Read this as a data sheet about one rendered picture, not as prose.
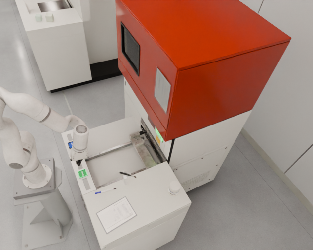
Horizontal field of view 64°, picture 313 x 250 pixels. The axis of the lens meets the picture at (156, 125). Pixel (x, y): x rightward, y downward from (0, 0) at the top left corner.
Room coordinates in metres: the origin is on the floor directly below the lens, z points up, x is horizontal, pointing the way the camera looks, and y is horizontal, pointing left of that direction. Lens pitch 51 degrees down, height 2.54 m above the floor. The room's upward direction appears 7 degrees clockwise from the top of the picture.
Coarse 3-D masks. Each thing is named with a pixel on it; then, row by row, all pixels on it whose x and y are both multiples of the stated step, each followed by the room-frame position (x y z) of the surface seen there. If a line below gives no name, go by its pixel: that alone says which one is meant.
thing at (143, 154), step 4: (132, 140) 1.16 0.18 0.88; (136, 140) 1.17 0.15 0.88; (144, 144) 1.14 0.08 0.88; (136, 148) 1.09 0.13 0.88; (140, 148) 1.10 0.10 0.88; (144, 148) 1.10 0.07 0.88; (140, 152) 1.06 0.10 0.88; (144, 152) 1.06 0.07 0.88; (148, 152) 1.07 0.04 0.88; (140, 156) 1.02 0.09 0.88; (144, 156) 1.03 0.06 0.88; (148, 156) 1.03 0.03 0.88; (144, 160) 0.99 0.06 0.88; (148, 160) 1.00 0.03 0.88; (152, 160) 1.00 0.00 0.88; (144, 164) 0.96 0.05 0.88; (148, 164) 0.96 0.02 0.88
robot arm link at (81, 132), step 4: (76, 128) 0.81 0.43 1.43; (80, 128) 0.81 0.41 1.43; (84, 128) 0.82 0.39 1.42; (88, 128) 0.83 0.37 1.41; (76, 132) 0.78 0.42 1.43; (80, 132) 0.79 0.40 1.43; (84, 132) 0.79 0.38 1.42; (88, 132) 0.81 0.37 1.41; (76, 136) 0.77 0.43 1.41; (80, 136) 0.77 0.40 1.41; (84, 136) 0.78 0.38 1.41; (76, 140) 0.77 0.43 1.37; (80, 140) 0.77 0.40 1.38; (84, 140) 0.78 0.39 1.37; (76, 144) 0.76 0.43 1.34; (80, 144) 0.76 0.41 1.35; (84, 144) 0.77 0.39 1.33; (76, 148) 0.76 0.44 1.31; (80, 148) 0.76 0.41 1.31; (84, 148) 0.77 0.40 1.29
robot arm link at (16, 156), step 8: (0, 104) 0.74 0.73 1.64; (0, 112) 0.70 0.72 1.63; (0, 120) 0.67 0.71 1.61; (8, 120) 0.74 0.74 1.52; (0, 128) 0.65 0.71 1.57; (8, 128) 0.70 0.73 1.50; (16, 128) 0.75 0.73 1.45; (0, 136) 0.68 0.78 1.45; (8, 136) 0.69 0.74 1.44; (16, 136) 0.72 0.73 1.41; (8, 144) 0.68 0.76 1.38; (16, 144) 0.70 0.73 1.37; (8, 152) 0.67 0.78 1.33; (16, 152) 0.67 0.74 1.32; (24, 152) 0.70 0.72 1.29; (8, 160) 0.64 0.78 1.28; (16, 160) 0.65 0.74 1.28; (24, 160) 0.67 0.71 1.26; (16, 168) 0.63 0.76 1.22
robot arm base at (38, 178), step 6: (42, 168) 0.77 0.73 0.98; (48, 168) 0.82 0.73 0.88; (24, 174) 0.70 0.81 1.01; (30, 174) 0.69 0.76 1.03; (36, 174) 0.71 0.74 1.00; (42, 174) 0.74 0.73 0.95; (48, 174) 0.78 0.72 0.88; (24, 180) 0.71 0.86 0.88; (30, 180) 0.70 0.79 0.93; (36, 180) 0.70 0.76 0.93; (42, 180) 0.73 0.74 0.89; (48, 180) 0.74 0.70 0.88; (30, 186) 0.68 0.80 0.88; (36, 186) 0.68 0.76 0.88; (42, 186) 0.69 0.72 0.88
